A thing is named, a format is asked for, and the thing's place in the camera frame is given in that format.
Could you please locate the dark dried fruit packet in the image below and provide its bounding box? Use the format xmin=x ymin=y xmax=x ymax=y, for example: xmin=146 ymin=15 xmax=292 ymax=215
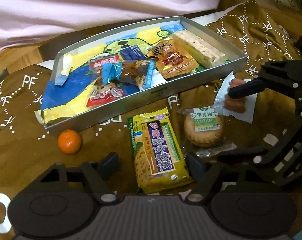
xmin=117 ymin=61 xmax=155 ymax=86

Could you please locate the gold orange snack packet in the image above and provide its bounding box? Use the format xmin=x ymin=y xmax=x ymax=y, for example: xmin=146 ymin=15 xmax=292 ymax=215
xmin=146 ymin=38 xmax=199 ymax=79

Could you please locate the dark blue snack packet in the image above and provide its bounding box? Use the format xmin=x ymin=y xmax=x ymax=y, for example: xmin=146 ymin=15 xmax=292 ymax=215
xmin=118 ymin=44 xmax=167 ymax=90

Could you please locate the red cookie snack packet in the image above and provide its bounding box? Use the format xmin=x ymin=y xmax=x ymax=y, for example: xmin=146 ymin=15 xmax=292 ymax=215
xmin=86 ymin=53 xmax=126 ymax=107

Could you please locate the colourful drawing paper liner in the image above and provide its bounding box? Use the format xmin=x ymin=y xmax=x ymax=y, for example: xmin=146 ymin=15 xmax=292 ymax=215
xmin=39 ymin=21 xmax=184 ymax=127

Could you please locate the round biscuit clear packet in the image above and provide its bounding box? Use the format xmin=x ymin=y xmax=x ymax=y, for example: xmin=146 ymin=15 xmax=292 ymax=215
xmin=178 ymin=106 xmax=236 ymax=158

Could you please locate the pink sausage white packet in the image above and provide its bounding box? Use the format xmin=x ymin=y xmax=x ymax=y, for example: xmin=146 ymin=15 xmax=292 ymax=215
xmin=213 ymin=72 xmax=258 ymax=124

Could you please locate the pink bed sheet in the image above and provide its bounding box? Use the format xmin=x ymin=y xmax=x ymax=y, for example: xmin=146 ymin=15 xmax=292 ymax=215
xmin=0 ymin=0 xmax=220 ymax=51

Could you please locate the brown patterned blanket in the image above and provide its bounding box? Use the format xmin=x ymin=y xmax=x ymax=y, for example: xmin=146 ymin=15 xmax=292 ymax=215
xmin=0 ymin=0 xmax=302 ymax=235

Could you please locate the small orange mandarin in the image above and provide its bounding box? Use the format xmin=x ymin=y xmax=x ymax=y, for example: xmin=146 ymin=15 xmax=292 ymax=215
xmin=58 ymin=129 xmax=83 ymax=155

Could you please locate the rice puff bar packet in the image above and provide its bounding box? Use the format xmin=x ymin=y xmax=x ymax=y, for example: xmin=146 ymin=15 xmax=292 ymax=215
xmin=172 ymin=30 xmax=229 ymax=68

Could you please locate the silver metal tray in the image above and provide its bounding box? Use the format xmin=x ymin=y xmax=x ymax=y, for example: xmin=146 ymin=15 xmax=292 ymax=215
xmin=35 ymin=16 xmax=246 ymax=134

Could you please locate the light blue candy wrapper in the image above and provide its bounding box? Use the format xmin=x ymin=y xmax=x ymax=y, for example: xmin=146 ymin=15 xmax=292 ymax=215
xmin=102 ymin=62 xmax=123 ymax=86

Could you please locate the yellow green cracker packet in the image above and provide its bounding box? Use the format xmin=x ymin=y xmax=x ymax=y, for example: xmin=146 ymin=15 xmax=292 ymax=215
xmin=127 ymin=108 xmax=193 ymax=194

